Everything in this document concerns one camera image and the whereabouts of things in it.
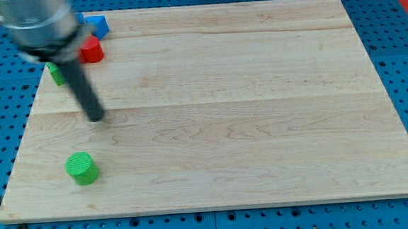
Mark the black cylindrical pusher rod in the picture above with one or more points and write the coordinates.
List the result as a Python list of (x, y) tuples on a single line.
[(80, 86)]

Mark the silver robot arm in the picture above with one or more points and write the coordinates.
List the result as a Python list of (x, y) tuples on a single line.
[(49, 31)]

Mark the green cylinder block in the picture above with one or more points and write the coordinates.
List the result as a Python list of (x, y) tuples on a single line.
[(81, 168)]

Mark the red cylinder block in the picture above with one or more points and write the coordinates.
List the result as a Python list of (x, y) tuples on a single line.
[(91, 50)]

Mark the wooden board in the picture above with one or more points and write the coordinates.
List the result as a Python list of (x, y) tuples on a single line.
[(215, 107)]

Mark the blue triangular block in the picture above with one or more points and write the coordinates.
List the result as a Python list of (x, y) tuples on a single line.
[(97, 25)]

